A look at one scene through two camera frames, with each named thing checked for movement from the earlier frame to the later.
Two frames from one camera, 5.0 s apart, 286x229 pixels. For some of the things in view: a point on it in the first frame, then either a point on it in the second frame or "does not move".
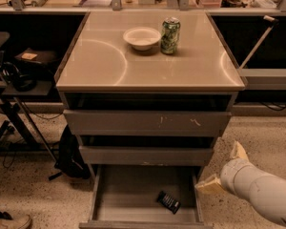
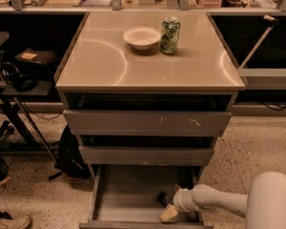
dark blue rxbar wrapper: x=168 y=201 does not move
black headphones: x=20 y=82 does not move
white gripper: x=231 y=175 -> x=181 y=199
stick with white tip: x=253 y=52 does not move
